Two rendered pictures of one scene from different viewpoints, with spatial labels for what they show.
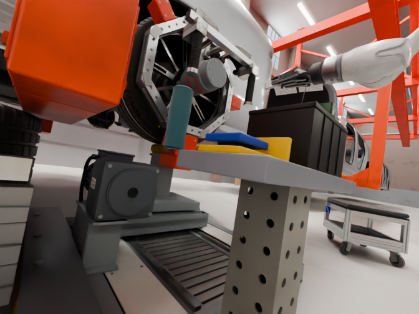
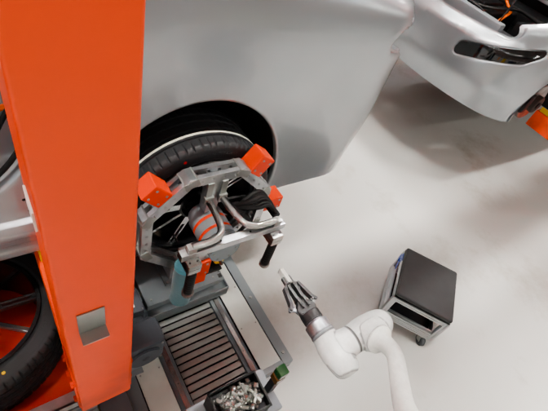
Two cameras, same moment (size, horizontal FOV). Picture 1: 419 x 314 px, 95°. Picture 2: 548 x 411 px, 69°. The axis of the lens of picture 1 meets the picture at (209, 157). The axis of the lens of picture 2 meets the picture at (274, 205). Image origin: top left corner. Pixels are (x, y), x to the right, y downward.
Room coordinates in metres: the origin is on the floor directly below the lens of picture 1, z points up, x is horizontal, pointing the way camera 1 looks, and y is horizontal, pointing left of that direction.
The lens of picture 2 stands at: (-0.10, 0.01, 2.08)
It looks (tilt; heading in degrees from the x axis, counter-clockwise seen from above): 45 degrees down; 354
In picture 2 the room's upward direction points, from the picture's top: 22 degrees clockwise
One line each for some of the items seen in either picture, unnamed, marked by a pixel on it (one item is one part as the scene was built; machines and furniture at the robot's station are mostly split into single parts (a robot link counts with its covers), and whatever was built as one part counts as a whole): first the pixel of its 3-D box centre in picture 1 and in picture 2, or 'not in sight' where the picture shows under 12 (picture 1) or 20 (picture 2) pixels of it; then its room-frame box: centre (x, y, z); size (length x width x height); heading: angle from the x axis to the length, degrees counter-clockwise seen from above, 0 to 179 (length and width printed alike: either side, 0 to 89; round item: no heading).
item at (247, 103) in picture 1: (250, 90); (268, 253); (0.90, -0.14, 0.83); 0.04 x 0.04 x 0.16
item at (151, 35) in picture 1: (193, 81); (205, 217); (0.96, 0.14, 0.85); 0.54 x 0.07 x 0.54; 132
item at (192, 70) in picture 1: (195, 53); (189, 282); (0.67, 0.11, 0.83); 0.04 x 0.04 x 0.16
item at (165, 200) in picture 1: (159, 179); (175, 258); (1.09, 0.26, 0.32); 0.40 x 0.30 x 0.28; 132
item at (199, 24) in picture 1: (194, 30); (189, 259); (0.70, 0.13, 0.93); 0.09 x 0.05 x 0.05; 42
